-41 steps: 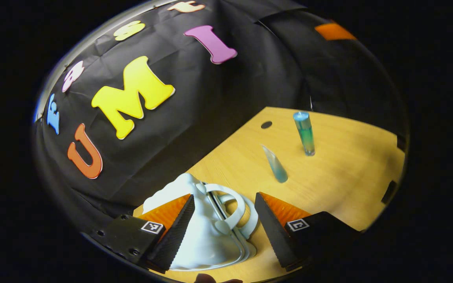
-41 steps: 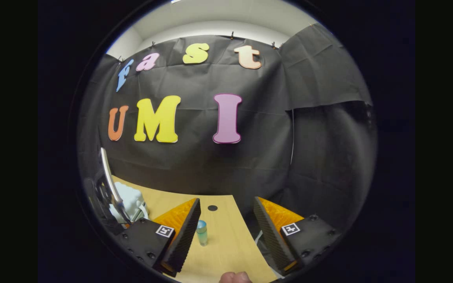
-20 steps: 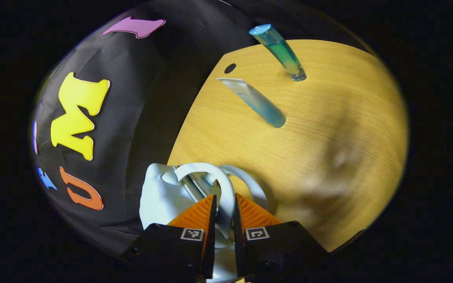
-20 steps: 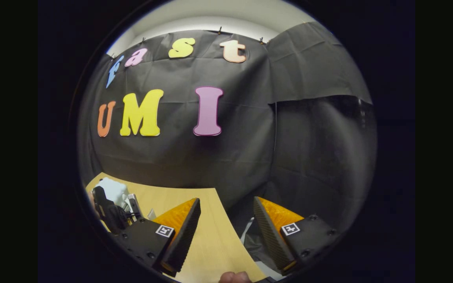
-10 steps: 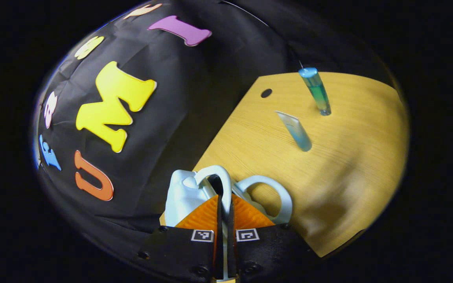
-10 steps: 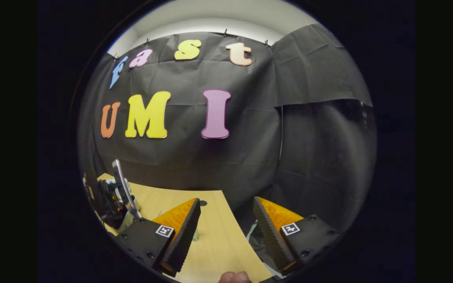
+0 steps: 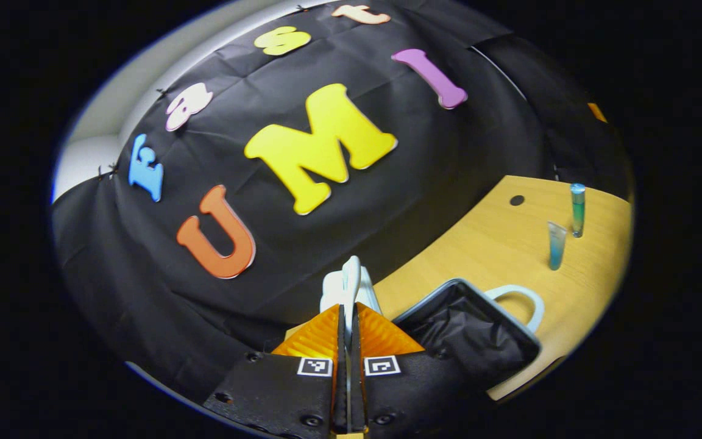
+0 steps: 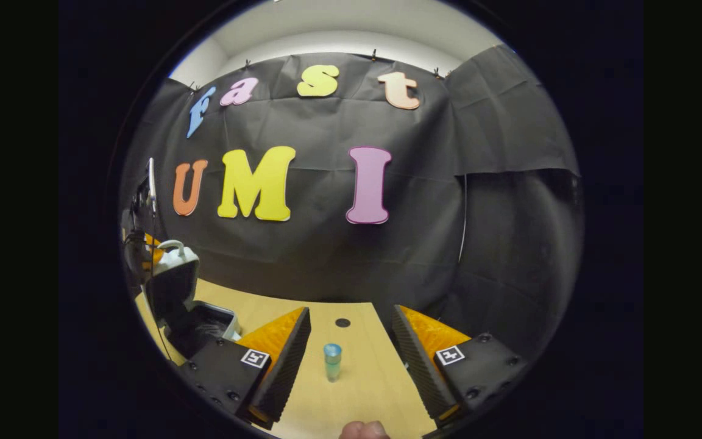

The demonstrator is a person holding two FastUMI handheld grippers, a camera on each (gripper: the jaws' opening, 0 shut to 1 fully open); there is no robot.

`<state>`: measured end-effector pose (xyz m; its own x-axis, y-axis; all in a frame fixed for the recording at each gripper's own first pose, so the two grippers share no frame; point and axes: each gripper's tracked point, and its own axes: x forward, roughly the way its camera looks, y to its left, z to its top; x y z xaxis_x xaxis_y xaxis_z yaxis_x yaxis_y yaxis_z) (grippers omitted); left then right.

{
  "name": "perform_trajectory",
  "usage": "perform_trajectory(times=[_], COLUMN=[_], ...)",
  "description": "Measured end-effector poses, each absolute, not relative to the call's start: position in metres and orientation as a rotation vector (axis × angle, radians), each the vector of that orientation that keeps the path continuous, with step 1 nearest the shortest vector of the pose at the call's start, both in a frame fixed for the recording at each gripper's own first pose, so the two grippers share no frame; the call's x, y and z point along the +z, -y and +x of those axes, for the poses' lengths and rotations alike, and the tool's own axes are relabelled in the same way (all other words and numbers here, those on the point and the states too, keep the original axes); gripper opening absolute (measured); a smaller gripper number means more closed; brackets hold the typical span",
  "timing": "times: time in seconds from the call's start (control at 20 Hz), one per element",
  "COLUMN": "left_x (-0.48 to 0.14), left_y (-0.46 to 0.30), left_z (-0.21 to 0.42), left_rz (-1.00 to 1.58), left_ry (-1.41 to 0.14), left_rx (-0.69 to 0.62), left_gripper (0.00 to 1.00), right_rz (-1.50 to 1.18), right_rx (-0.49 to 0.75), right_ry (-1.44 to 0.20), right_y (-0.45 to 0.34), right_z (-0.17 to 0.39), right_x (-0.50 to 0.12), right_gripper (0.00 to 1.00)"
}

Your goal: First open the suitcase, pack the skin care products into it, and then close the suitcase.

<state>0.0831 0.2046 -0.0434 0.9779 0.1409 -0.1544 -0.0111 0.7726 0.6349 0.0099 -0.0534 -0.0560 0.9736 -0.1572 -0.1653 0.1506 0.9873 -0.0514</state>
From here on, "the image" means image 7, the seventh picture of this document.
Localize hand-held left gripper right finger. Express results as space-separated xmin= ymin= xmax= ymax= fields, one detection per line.
xmin=350 ymin=302 xmax=492 ymax=437

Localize green bottle with blue cap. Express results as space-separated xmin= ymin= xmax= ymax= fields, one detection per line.
xmin=570 ymin=183 xmax=586 ymax=238

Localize black backdrop cloth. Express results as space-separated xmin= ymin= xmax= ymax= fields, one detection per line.
xmin=52 ymin=0 xmax=635 ymax=403

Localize white and blue cream tube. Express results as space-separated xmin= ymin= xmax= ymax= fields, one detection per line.
xmin=547 ymin=221 xmax=568 ymax=271

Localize pale blue suitcase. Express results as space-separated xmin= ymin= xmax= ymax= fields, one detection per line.
xmin=321 ymin=256 xmax=545 ymax=400

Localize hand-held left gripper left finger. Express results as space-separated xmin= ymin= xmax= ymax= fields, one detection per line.
xmin=202 ymin=303 xmax=349 ymax=439

